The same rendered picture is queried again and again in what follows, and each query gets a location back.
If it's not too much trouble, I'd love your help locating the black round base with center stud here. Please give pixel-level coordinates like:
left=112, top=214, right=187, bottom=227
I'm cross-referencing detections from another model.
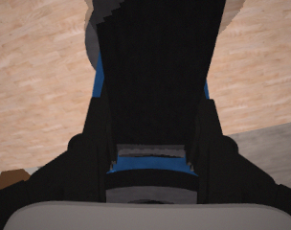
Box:
left=84, top=11, right=100, bottom=71

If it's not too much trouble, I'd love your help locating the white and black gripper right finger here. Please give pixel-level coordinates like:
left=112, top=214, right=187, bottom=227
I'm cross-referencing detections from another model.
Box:
left=185, top=90, right=291, bottom=216

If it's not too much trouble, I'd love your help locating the blue kettle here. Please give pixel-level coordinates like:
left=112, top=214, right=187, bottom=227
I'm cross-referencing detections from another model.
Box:
left=92, top=0, right=226, bottom=204

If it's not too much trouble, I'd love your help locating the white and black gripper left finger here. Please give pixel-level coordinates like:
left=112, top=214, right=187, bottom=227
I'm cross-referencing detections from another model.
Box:
left=0, top=80, right=118, bottom=230

